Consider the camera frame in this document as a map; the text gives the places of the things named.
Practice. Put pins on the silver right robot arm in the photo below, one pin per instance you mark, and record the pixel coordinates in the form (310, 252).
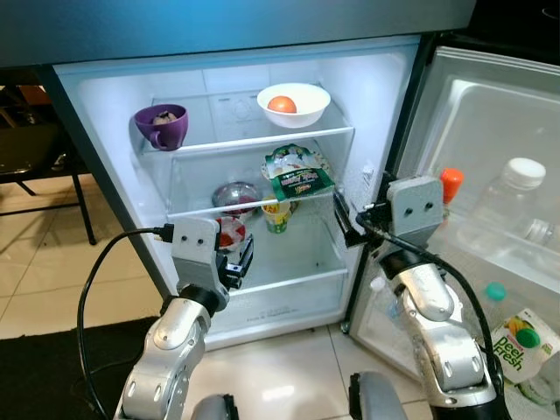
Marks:
(429, 297)

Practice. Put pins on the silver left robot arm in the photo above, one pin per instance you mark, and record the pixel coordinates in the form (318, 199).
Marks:
(171, 350)

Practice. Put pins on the clear fridge crisper drawer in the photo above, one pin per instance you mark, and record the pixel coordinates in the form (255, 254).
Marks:
(297, 297)

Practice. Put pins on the glass fridge shelf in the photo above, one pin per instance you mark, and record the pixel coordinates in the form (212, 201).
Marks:
(245, 140)
(197, 208)

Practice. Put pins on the silver fridge lower door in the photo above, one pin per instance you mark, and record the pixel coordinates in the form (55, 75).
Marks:
(490, 114)

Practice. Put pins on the silver fridge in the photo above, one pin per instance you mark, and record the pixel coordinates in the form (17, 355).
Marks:
(219, 22)

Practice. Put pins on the yellow printed cup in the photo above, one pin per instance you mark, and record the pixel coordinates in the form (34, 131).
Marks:
(277, 219)

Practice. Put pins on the green snack bag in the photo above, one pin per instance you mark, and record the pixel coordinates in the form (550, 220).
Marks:
(299, 179)

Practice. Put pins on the small bottle with orange cap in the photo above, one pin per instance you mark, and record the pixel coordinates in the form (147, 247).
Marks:
(450, 188)

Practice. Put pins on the white bowl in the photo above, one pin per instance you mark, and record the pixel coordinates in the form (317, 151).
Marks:
(306, 109)

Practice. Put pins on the grey left robot leg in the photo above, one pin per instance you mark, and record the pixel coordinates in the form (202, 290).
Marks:
(210, 409)

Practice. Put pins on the grey robot leg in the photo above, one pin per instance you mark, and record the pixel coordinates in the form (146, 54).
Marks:
(210, 409)
(376, 398)

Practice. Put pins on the large clear bottle white cap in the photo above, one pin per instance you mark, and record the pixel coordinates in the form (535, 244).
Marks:
(516, 201)

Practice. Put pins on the round orange fruit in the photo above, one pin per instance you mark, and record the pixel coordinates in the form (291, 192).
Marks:
(282, 104)

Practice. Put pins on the grey right robot leg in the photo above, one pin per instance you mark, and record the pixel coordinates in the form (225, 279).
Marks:
(376, 398)

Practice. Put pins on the white Peel Fresh juice pouch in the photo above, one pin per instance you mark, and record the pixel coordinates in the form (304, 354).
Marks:
(521, 350)

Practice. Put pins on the black floor mat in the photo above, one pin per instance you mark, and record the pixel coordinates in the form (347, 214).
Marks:
(44, 376)

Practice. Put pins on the black folding chair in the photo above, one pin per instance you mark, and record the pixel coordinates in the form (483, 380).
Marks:
(26, 149)

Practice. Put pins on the black stove top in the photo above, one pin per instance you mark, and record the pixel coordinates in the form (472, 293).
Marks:
(525, 26)

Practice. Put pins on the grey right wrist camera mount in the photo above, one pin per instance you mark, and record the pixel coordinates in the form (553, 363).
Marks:
(416, 214)

